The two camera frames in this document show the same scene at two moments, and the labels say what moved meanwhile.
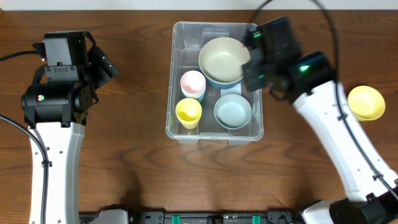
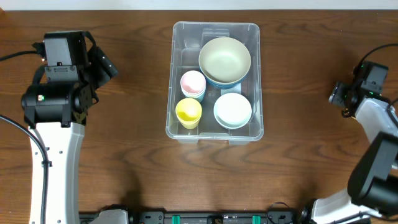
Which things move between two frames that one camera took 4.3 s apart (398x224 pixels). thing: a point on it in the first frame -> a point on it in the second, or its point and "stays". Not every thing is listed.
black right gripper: x=250 y=71 -> x=336 y=95
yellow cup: x=189 y=111 stays
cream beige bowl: x=221 y=58 stays
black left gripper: x=106 y=73 stays
